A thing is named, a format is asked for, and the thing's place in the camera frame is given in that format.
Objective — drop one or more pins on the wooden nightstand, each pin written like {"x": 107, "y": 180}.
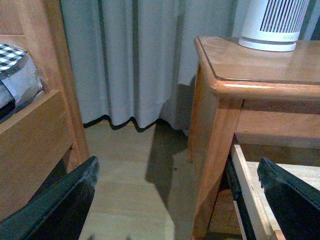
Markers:
{"x": 258, "y": 97}

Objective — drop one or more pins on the grey curtain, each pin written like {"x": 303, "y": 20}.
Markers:
{"x": 135, "y": 60}

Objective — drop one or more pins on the white slatted air purifier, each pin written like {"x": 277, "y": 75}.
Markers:
{"x": 273, "y": 25}

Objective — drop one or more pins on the black white checkered bedding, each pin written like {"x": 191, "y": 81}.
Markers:
{"x": 20, "y": 83}

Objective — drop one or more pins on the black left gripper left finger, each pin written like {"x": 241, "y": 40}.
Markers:
{"x": 60, "y": 212}

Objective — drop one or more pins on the black drawer slide rail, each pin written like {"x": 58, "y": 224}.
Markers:
{"x": 245, "y": 223}

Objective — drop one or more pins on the wooden drawer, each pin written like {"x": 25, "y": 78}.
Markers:
{"x": 262, "y": 219}

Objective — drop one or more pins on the wooden bed frame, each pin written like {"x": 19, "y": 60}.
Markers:
{"x": 50, "y": 129}

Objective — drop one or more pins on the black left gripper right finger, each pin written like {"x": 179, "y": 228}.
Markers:
{"x": 294, "y": 203}

